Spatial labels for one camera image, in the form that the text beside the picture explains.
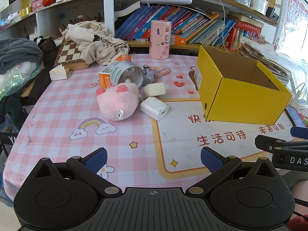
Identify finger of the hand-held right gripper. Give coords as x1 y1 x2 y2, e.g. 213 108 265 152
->
290 126 308 140
254 135 308 152

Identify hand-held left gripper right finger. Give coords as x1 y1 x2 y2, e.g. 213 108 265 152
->
186 146 277 196

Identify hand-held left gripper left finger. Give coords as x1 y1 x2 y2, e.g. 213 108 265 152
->
31 147 123 198

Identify yellow cardboard box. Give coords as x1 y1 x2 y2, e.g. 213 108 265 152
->
194 45 293 126

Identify pink plush toy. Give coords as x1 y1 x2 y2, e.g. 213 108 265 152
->
96 82 141 121

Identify white charger adapter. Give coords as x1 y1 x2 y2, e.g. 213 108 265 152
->
140 96 169 121

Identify orange white medicine box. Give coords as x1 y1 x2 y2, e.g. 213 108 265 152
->
98 55 132 89

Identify white eraser block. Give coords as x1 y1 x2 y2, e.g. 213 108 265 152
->
143 82 166 97

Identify printed clear tape roll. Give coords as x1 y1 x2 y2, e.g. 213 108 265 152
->
109 61 145 88

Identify grey mouse toy pink handle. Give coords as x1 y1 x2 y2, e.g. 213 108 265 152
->
142 64 171 85

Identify person's right forearm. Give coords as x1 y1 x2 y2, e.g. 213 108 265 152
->
292 180 308 200

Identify white round container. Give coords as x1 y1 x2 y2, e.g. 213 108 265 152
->
250 0 268 15

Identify smartphone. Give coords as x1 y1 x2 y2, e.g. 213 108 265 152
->
285 106 307 128

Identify white power strip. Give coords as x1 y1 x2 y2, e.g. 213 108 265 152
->
290 83 308 110

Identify pink checked tablecloth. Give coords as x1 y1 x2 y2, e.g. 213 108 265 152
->
2 53 301 198

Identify person's red clothing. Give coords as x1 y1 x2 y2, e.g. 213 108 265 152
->
287 215 308 231

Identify stack of papers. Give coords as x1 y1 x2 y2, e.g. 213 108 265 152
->
241 40 293 85

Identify black bag white letters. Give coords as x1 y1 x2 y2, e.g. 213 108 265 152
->
0 132 15 159

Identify small cream paper box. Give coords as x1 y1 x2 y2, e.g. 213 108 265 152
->
49 65 70 81

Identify dark side cabinet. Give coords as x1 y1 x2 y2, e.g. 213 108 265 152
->
20 70 52 106

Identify wooden chessboard box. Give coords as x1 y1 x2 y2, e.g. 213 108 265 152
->
53 37 90 71

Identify iridescent plastic wrap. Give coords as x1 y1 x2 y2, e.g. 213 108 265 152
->
0 60 45 99

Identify beige crumpled cloth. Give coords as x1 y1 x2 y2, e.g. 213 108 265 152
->
65 20 130 66

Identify small black box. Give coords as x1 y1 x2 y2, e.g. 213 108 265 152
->
266 6 280 21

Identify dark brown bag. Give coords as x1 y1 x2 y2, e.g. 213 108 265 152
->
34 36 60 60

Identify small orange box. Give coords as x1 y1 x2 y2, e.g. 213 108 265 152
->
173 34 187 46

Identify pink sticker-covered cylinder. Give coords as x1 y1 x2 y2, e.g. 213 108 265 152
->
149 20 172 59

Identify grey folded cloth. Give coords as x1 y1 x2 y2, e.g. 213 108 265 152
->
0 38 44 74

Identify row of colourful books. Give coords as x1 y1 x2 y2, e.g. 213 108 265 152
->
115 3 263 51

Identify white wooden bookshelf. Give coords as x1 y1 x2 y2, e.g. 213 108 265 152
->
0 0 284 53

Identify white desk lamp bar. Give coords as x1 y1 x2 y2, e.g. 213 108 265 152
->
140 0 193 5

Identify pink printed box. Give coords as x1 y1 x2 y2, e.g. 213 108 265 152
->
31 0 44 11

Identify gold tape rolls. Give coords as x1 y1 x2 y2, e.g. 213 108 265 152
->
20 0 32 17

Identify alphabet wall poster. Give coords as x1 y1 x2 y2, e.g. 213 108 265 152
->
274 0 308 51

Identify white cable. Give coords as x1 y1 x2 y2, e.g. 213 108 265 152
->
212 0 228 50

